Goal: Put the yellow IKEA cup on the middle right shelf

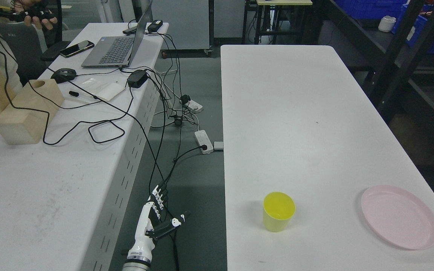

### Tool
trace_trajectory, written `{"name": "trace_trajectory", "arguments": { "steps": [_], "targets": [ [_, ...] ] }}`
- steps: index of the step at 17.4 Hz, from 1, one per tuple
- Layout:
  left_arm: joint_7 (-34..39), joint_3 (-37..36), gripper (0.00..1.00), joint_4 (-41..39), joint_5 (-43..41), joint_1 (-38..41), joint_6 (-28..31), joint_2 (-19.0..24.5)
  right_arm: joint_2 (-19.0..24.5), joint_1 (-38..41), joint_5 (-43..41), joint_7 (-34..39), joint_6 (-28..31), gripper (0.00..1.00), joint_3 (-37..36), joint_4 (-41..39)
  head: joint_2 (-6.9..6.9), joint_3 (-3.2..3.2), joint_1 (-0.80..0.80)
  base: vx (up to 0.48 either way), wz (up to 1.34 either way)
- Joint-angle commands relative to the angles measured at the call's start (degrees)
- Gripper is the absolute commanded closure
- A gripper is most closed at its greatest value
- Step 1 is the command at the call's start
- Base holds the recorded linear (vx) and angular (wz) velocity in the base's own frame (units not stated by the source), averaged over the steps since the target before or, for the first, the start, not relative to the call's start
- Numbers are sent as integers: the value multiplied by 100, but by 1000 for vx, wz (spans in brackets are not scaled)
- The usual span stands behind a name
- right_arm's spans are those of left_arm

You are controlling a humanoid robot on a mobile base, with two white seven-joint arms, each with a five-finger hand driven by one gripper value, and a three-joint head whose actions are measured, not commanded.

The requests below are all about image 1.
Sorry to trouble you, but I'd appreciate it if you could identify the person's hand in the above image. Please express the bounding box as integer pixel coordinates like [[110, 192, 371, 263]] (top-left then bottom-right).
[[13, 0, 58, 30]]

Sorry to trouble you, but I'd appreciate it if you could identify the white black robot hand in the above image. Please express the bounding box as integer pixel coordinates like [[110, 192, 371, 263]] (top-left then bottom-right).
[[126, 183, 188, 267]]

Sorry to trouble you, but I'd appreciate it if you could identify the yellow plastic cup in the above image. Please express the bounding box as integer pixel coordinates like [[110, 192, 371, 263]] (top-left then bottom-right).
[[263, 192, 296, 233]]

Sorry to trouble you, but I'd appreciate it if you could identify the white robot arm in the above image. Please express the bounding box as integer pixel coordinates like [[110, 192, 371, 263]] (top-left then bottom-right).
[[122, 261, 151, 271]]

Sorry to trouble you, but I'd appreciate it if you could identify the dark metal shelf rack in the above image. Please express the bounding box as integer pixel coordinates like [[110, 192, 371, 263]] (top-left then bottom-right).
[[314, 0, 434, 133]]

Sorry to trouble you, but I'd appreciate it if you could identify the black handheld controller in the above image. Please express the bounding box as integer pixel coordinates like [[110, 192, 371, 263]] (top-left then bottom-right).
[[11, 5, 55, 22]]

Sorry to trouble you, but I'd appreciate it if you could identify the black smartphone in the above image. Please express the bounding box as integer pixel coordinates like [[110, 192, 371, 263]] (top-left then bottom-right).
[[59, 41, 95, 58]]

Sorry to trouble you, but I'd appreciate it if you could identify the black computer mouse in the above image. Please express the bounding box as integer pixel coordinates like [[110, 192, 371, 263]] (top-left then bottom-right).
[[50, 67, 78, 84]]

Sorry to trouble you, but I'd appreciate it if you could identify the white table left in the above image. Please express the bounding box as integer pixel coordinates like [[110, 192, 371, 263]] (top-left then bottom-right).
[[0, 22, 170, 271]]

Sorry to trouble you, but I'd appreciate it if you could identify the white table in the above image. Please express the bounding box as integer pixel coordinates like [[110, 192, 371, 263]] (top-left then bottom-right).
[[221, 45, 434, 271], [0, 22, 170, 271]]

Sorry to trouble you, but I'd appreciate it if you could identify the white power strip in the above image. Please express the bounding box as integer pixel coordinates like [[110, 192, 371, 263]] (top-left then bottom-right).
[[194, 130, 214, 154], [184, 100, 203, 114]]

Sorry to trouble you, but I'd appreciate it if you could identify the silver laptop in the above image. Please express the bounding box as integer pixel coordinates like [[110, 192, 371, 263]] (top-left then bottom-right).
[[81, 0, 153, 68]]

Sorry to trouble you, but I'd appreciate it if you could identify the white paper packet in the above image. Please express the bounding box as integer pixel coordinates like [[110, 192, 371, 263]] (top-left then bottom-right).
[[74, 78, 125, 102]]

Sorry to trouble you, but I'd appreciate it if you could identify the wooden block with hole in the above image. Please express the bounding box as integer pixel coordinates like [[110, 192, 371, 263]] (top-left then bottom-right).
[[0, 79, 65, 145]]

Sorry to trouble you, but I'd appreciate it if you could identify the black adapter behind laptop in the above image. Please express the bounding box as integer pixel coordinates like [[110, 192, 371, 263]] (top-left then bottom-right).
[[147, 20, 163, 33]]

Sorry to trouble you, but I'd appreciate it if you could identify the black power adapter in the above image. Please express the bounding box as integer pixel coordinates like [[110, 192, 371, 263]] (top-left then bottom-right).
[[127, 70, 148, 88]]

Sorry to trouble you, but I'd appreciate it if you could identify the white table right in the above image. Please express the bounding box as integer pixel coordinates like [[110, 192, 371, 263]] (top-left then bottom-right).
[[221, 45, 434, 271]]

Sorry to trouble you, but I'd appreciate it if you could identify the pink plastic plate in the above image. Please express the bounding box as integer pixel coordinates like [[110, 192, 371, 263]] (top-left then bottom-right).
[[361, 185, 434, 250]]

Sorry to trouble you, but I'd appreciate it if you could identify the blue plastic crate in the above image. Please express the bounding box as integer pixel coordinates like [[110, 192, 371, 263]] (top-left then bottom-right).
[[335, 0, 434, 47]]

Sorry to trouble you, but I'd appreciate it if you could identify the black cable on table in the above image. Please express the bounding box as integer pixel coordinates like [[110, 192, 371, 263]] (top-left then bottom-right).
[[0, 15, 153, 146]]

